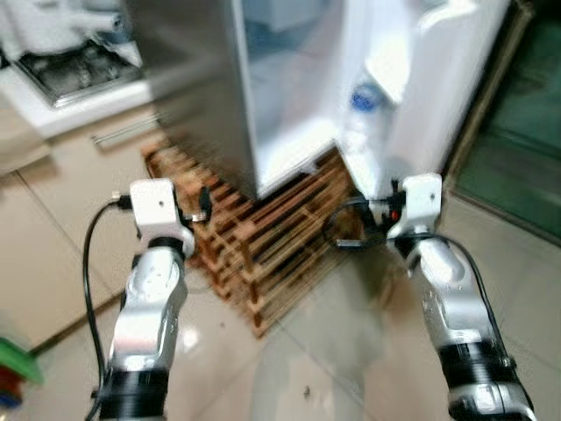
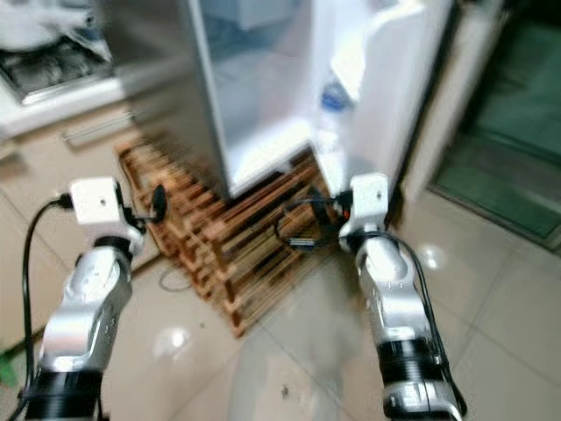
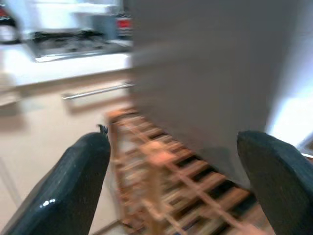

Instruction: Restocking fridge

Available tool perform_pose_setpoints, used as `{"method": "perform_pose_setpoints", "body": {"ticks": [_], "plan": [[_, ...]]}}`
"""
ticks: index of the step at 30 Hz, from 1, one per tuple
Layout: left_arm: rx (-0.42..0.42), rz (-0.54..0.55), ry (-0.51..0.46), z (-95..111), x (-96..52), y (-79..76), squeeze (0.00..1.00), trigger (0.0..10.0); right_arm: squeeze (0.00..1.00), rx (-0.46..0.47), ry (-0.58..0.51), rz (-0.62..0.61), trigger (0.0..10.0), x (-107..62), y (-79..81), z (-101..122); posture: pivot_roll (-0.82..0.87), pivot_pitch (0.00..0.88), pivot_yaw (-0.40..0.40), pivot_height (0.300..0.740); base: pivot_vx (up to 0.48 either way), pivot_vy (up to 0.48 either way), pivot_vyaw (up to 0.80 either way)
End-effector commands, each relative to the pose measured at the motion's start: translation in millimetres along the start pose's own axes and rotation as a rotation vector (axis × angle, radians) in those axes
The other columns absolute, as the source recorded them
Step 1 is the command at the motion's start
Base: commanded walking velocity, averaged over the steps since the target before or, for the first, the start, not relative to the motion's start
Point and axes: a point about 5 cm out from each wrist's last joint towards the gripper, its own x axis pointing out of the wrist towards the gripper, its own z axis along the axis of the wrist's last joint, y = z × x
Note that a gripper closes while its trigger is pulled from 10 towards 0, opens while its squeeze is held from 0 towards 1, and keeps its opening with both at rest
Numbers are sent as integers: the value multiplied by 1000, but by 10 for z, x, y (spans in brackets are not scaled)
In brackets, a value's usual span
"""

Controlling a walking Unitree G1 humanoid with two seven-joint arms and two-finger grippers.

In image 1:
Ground green red blue plastic stack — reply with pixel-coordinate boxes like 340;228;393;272
0;337;44;410

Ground long metal cabinet handle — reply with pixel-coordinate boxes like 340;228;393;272
91;114;164;146

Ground white fridge door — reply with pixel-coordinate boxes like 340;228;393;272
337;0;515;201

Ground clear bottle blue label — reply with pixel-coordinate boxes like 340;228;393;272
349;81;388;172

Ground grey metal sink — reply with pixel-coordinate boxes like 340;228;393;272
15;39;146;109

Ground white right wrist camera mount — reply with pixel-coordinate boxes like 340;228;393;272
387;173;444;241

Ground white kitchenware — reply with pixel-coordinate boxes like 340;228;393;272
0;0;125;61

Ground wooden pallet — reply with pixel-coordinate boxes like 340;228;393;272
142;139;373;339

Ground silver fridge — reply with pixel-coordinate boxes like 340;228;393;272
123;0;413;203

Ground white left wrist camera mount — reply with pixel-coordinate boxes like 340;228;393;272
129;178;196;245

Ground green glass door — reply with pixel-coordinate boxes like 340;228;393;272
445;16;561;245

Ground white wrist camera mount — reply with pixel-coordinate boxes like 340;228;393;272
129;178;196;245
387;173;444;241

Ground beige kitchen cabinet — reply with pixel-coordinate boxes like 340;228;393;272
0;53;189;353

